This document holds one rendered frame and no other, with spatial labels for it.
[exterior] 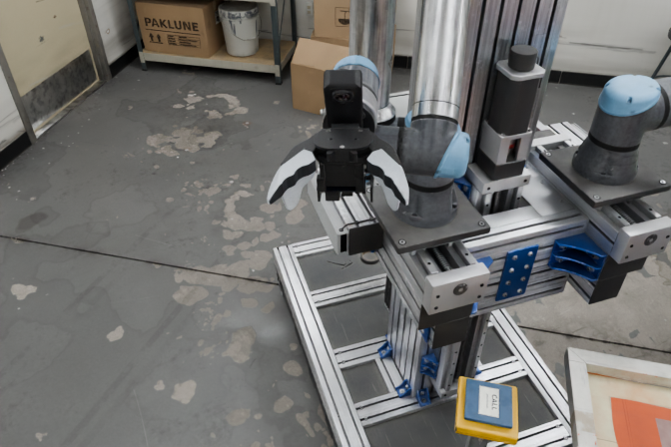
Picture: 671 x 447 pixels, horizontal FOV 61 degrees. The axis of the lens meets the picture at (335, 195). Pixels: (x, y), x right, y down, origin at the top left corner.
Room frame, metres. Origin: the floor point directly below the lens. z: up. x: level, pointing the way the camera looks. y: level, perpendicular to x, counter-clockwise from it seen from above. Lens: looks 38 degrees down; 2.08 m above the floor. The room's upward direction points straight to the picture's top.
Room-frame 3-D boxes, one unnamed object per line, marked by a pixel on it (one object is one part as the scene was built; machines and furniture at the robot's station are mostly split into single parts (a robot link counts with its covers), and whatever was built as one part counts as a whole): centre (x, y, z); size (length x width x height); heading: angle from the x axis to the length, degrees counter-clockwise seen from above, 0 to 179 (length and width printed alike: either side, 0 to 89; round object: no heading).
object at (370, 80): (0.77, -0.03, 1.67); 0.11 x 0.08 x 0.09; 175
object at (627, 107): (1.17, -0.68, 1.42); 0.13 x 0.12 x 0.14; 109
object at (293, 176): (0.53, 0.05, 1.67); 0.09 x 0.03 x 0.06; 139
